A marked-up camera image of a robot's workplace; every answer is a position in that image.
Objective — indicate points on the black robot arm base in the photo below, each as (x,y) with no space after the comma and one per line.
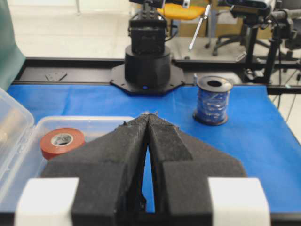
(147,67)

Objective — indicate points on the blue wire spool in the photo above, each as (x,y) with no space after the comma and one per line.
(212,100)

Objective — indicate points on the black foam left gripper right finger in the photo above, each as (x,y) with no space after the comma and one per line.
(199,185)

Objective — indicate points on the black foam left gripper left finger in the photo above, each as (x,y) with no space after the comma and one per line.
(90,185)

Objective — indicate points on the red electrical tape roll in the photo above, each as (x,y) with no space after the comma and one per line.
(60,141)

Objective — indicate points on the black aluminium rail frame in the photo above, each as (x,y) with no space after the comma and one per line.
(98,72)

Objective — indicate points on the black office chair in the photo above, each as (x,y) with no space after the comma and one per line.
(227,29)

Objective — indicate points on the blue table mat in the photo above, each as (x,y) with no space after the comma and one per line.
(255,132)

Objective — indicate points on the yellow office chair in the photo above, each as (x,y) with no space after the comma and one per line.
(188,11)

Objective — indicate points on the green curtain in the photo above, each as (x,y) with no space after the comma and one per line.
(11,58)

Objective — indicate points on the clear plastic toolbox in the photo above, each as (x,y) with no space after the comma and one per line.
(20,154)

